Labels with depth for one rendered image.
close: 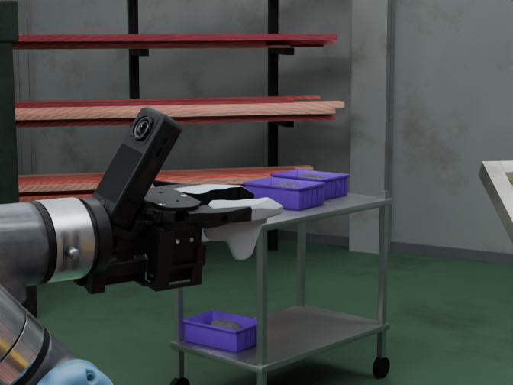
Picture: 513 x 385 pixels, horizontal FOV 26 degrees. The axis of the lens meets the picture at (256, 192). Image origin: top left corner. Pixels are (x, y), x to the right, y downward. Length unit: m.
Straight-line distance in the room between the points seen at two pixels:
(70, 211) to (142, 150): 0.09
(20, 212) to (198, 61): 8.89
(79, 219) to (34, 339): 0.18
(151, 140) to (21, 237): 0.15
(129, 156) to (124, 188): 0.03
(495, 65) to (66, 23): 4.14
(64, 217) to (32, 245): 0.04
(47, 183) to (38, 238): 7.29
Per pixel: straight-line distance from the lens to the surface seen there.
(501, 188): 2.35
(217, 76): 9.75
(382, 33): 8.85
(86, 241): 1.00
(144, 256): 1.06
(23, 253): 0.97
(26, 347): 0.85
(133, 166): 1.03
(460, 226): 8.92
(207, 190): 1.12
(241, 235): 1.09
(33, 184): 8.26
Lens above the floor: 1.85
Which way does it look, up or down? 9 degrees down
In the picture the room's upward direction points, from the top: straight up
